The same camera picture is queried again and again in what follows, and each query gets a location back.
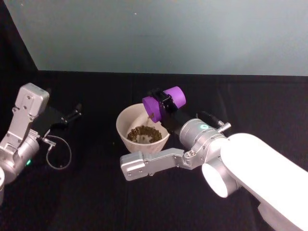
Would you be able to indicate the white bowl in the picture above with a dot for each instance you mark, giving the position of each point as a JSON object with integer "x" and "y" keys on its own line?
{"x": 125, "y": 120}

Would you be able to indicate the black table cloth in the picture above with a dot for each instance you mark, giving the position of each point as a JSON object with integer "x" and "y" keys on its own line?
{"x": 101, "y": 197}

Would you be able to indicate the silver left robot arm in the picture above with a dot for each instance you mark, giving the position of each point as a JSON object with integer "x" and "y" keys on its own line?
{"x": 26, "y": 103}

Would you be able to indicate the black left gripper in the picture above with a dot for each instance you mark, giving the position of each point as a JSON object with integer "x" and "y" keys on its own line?
{"x": 51, "y": 118}

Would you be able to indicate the purple plastic cup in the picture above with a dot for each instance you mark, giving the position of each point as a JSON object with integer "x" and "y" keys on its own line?
{"x": 151, "y": 108}

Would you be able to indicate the brown pellets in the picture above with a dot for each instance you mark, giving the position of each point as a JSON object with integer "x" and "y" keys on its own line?
{"x": 154, "y": 135}

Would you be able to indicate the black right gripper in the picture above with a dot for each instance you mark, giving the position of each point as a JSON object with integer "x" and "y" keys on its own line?
{"x": 176, "y": 122}

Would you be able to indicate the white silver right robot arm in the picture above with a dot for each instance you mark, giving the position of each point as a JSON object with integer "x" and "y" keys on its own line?
{"x": 252, "y": 163}

